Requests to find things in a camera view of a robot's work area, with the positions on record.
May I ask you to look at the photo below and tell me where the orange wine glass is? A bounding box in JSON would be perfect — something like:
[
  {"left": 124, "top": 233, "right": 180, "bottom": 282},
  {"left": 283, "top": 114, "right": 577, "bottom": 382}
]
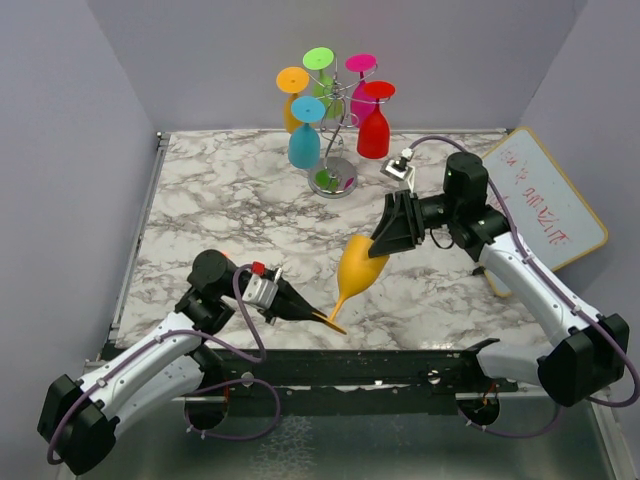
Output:
[{"left": 276, "top": 66, "right": 310, "bottom": 134}]

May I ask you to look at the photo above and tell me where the yellow wine glass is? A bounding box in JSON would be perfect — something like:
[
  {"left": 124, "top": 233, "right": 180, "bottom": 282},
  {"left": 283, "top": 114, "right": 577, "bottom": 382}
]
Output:
[{"left": 324, "top": 235, "right": 390, "bottom": 335}]

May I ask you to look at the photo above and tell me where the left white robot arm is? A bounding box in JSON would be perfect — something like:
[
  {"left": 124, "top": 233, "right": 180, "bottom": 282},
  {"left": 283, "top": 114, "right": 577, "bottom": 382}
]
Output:
[{"left": 37, "top": 250, "right": 327, "bottom": 475}]

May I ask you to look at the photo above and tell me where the chrome wine glass rack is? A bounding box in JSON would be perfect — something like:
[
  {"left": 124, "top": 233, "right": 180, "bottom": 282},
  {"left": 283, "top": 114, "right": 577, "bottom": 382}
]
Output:
[{"left": 308, "top": 58, "right": 378, "bottom": 199}]

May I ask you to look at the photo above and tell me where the pink wine glass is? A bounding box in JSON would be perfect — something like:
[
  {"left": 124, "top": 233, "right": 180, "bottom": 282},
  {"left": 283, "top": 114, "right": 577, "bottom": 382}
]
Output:
[{"left": 345, "top": 53, "right": 377, "bottom": 126}]

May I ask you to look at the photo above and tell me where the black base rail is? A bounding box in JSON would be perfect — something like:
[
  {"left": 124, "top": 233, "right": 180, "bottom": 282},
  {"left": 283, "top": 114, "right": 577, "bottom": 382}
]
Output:
[{"left": 164, "top": 344, "right": 521, "bottom": 416}]

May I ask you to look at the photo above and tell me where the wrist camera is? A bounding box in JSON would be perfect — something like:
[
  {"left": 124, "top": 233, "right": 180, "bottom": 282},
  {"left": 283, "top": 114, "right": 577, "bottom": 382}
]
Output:
[
  {"left": 381, "top": 148, "right": 415, "bottom": 193},
  {"left": 242, "top": 262, "right": 282, "bottom": 311}
]

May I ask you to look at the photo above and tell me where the whiteboard with yellow frame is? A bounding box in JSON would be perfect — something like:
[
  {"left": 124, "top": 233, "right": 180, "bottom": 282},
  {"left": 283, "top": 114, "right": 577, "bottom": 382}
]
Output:
[{"left": 483, "top": 127, "right": 608, "bottom": 270}]

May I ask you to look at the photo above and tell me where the green wine glass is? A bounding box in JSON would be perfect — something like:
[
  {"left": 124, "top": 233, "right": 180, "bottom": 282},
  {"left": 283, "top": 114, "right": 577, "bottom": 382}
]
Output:
[{"left": 302, "top": 46, "right": 334, "bottom": 108}]

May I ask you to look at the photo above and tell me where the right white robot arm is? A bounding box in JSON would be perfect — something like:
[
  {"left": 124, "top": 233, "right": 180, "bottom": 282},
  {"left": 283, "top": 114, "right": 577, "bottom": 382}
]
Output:
[{"left": 368, "top": 152, "right": 635, "bottom": 407}]

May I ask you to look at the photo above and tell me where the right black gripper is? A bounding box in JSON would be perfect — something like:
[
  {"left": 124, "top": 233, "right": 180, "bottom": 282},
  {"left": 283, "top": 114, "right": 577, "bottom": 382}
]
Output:
[{"left": 364, "top": 189, "right": 461, "bottom": 258}]

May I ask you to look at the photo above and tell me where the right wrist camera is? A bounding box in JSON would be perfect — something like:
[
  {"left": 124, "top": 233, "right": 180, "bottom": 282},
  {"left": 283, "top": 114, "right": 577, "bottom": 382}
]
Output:
[{"left": 381, "top": 148, "right": 415, "bottom": 193}]

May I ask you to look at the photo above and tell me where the red wine glass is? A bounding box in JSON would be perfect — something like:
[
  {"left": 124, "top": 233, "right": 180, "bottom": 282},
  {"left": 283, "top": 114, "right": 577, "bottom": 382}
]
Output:
[{"left": 357, "top": 81, "right": 396, "bottom": 159}]

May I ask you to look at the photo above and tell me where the blue wine glass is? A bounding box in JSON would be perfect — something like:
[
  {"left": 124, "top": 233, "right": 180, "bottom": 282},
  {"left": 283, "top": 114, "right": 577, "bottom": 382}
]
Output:
[{"left": 288, "top": 96, "right": 326, "bottom": 170}]

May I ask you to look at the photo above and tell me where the aluminium frame rail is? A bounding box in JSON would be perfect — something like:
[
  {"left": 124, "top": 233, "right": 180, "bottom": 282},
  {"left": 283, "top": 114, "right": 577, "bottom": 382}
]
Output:
[{"left": 82, "top": 132, "right": 171, "bottom": 373}]

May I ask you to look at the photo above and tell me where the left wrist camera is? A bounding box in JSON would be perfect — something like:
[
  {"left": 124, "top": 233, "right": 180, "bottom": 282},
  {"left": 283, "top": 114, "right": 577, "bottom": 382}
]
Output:
[{"left": 242, "top": 262, "right": 282, "bottom": 311}]

